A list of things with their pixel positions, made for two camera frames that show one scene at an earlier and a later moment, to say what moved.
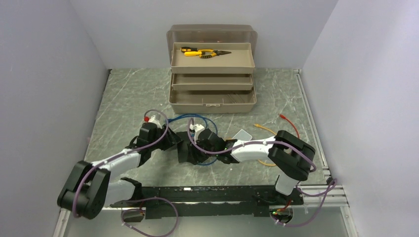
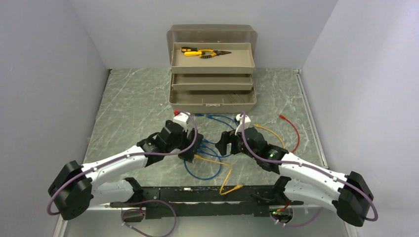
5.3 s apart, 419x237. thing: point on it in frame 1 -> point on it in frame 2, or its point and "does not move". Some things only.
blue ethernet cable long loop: x=201 y=116 -> x=203 y=178
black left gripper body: x=167 y=141 -> x=189 y=142
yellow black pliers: x=209 y=53 does not move
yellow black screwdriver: x=188 y=49 does not move
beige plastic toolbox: x=224 y=84 does not move
